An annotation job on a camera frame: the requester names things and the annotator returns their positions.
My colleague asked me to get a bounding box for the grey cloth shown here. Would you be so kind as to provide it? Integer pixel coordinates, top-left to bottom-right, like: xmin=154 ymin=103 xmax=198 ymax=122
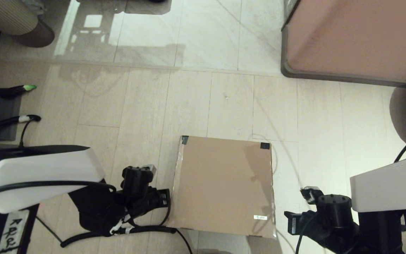
xmin=21 ymin=0 xmax=45 ymax=15

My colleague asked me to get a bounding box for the brown cardboard shoe box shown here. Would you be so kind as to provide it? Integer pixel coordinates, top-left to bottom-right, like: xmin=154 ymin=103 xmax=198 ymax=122
xmin=167 ymin=135 xmax=277 ymax=239

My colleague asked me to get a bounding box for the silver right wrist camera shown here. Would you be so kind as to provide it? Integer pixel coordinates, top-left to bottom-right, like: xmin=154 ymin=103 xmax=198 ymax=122
xmin=300 ymin=186 xmax=322 ymax=204

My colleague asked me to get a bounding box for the black green-tipped stick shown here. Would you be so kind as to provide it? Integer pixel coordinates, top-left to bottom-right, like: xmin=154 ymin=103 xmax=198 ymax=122
xmin=0 ymin=84 xmax=37 ymax=99

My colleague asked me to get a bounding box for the pink cabinet with grey edge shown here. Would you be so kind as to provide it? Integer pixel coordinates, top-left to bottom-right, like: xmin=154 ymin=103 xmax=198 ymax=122
xmin=281 ymin=0 xmax=406 ymax=88

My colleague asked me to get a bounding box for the black coiled cable conduit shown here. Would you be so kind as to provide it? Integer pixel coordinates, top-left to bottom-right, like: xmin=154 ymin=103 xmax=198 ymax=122
xmin=36 ymin=215 xmax=193 ymax=254

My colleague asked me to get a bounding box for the beige ribbed round pouf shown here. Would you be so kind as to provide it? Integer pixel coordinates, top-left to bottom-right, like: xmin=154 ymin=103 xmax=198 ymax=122
xmin=0 ymin=0 xmax=55 ymax=48

